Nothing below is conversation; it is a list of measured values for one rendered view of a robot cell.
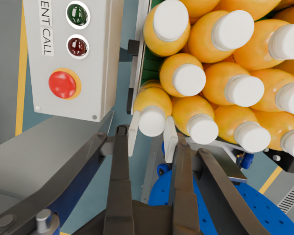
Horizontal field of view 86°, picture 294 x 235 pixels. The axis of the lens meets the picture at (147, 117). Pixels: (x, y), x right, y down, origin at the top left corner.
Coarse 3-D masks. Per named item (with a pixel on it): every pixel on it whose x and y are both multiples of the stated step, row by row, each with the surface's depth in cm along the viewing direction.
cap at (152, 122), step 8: (144, 112) 22; (152, 112) 21; (160, 112) 22; (144, 120) 22; (152, 120) 22; (160, 120) 22; (144, 128) 22; (152, 128) 22; (160, 128) 22; (152, 136) 22
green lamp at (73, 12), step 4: (72, 4) 18; (76, 4) 18; (68, 8) 18; (72, 8) 18; (76, 8) 18; (80, 8) 18; (68, 12) 18; (72, 12) 18; (76, 12) 18; (80, 12) 18; (84, 12) 18; (68, 16) 18; (72, 16) 18; (76, 16) 18; (80, 16) 18; (84, 16) 18; (72, 20) 18; (76, 20) 18; (80, 20) 18; (84, 20) 18; (76, 24) 18; (80, 24) 19
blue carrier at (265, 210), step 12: (168, 180) 35; (156, 192) 32; (168, 192) 32; (240, 192) 35; (252, 192) 36; (156, 204) 29; (204, 204) 31; (252, 204) 33; (264, 204) 33; (204, 216) 28; (264, 216) 30; (276, 216) 31; (204, 228) 26; (276, 228) 28; (288, 228) 28
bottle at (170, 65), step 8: (168, 56) 32; (176, 56) 24; (184, 56) 23; (192, 56) 23; (160, 64) 35; (168, 64) 23; (176, 64) 22; (184, 64) 21; (192, 64) 21; (200, 64) 23; (160, 72) 26; (168, 72) 23; (160, 80) 26; (168, 80) 23; (168, 88) 24; (176, 96) 25; (184, 96) 24
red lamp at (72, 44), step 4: (72, 40) 19; (76, 40) 19; (80, 40) 19; (68, 44) 19; (72, 44) 19; (76, 44) 19; (80, 44) 19; (84, 44) 19; (68, 48) 19; (72, 48) 19; (76, 48) 19; (80, 48) 19; (84, 48) 19; (72, 52) 19; (76, 52) 19; (80, 52) 19; (84, 52) 20
